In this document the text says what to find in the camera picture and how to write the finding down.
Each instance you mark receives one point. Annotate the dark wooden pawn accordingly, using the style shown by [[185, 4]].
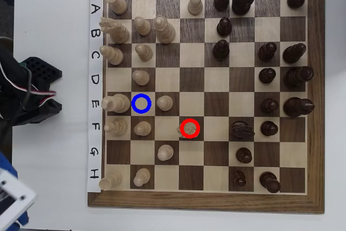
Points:
[[269, 106], [238, 179], [269, 128], [221, 1], [267, 76], [221, 51], [224, 27], [244, 155], [267, 52]]

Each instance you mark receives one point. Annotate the black camera circuit board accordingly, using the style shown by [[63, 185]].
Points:
[[5, 201]]

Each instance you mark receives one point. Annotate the light wooden king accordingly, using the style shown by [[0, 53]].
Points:
[[117, 103]]

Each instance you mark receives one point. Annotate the light wooden pawn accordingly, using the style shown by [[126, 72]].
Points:
[[165, 152], [195, 5], [142, 26], [140, 77], [142, 177], [165, 103], [142, 128], [144, 53]]

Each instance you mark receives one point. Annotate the dark wooden knight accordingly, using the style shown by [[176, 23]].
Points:
[[240, 131], [242, 2]]

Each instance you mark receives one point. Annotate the moved white pawn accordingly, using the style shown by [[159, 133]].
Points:
[[189, 129]]

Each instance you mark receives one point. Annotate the light wooden knight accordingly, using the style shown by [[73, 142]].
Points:
[[119, 32]]

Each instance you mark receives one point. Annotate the dark wooden king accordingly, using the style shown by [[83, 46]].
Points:
[[297, 107]]

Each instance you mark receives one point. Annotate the white paper letter strip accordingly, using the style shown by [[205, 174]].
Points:
[[94, 22]]

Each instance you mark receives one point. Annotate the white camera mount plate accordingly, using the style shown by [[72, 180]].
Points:
[[24, 195]]

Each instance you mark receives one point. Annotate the light wooden bishop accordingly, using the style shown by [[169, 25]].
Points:
[[113, 55], [117, 127]]

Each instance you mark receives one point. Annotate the dark wooden queen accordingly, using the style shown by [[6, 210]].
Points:
[[297, 76]]

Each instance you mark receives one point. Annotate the wooden chessboard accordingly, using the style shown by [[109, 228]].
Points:
[[216, 79]]

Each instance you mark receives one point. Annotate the light wooden queen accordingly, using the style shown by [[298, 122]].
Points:
[[165, 32]]

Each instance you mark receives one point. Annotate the light wooden rook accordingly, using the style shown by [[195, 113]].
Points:
[[119, 5], [112, 179]]

